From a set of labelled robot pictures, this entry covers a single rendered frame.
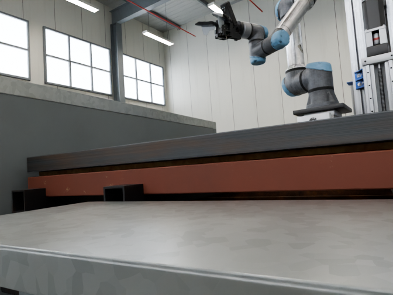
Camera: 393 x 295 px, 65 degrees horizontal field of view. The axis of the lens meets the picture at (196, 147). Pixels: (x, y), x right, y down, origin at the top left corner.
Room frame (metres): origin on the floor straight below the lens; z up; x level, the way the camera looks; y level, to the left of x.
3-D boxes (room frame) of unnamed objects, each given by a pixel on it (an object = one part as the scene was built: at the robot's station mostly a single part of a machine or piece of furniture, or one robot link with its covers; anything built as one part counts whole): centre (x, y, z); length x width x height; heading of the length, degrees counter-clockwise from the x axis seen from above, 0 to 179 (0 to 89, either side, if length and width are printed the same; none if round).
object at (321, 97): (1.48, -0.62, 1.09); 0.15 x 0.15 x 0.10
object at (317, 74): (1.49, -0.62, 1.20); 0.13 x 0.12 x 0.14; 29
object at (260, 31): (1.47, -0.33, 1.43); 0.11 x 0.08 x 0.09; 119
